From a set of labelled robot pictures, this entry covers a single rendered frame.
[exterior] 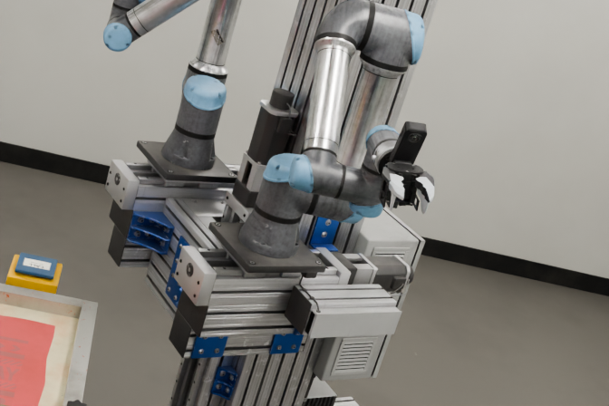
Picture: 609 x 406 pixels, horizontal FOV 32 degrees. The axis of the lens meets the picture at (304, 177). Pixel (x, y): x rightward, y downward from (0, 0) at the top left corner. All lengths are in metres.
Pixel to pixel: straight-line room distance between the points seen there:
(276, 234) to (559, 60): 3.67
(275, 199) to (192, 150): 0.48
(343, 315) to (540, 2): 3.54
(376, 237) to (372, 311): 0.33
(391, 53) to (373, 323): 0.70
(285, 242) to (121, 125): 3.32
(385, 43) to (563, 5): 3.57
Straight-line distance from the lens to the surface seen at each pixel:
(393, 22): 2.42
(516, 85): 5.98
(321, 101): 2.31
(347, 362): 3.13
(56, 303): 2.70
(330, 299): 2.65
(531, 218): 6.32
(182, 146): 2.94
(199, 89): 2.90
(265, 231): 2.55
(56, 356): 2.55
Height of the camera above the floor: 2.33
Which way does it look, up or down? 20 degrees down
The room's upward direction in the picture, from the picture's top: 17 degrees clockwise
